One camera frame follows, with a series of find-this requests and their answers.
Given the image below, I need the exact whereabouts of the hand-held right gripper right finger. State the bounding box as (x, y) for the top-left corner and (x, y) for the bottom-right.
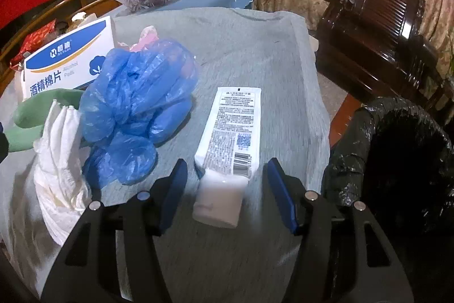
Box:
(264, 157), (415, 303)

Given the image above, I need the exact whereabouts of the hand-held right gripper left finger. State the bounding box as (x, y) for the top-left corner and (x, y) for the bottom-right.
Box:
(41, 158), (188, 303)

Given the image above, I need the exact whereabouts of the white squeeze tube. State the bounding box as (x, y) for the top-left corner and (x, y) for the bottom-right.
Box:
(192, 87), (263, 228)

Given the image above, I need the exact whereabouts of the bin with black liner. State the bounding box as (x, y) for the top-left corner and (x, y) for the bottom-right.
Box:
(321, 96), (454, 243)

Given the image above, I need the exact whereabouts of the white tissue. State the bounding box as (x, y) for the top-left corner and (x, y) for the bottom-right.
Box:
(33, 100), (93, 236)

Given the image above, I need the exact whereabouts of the crumpled blue plastic bag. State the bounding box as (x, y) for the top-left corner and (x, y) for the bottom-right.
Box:
(79, 38), (199, 186)

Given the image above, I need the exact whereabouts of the grey cloth table cover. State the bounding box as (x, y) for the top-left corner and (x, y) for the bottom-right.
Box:
(0, 7), (332, 303)

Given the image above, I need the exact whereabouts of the pale pink crumpled wrapper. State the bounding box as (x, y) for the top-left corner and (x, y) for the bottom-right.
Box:
(129, 25), (159, 52)

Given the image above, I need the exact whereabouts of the green rubber glove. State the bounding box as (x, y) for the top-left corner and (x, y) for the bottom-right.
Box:
(7, 88), (89, 153)

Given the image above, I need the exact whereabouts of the white and blue cardboard box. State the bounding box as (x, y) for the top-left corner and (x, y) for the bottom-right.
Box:
(20, 16), (116, 101)

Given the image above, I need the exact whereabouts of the dark wooden armchair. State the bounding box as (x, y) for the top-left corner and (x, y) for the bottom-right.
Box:
(315, 0), (454, 123)

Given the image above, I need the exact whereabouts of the light wooden chair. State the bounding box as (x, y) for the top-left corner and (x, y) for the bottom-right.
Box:
(0, 0), (123, 84)
(0, 0), (110, 53)

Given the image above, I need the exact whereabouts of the red patterned box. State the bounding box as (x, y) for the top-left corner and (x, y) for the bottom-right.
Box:
(10, 19), (57, 71)

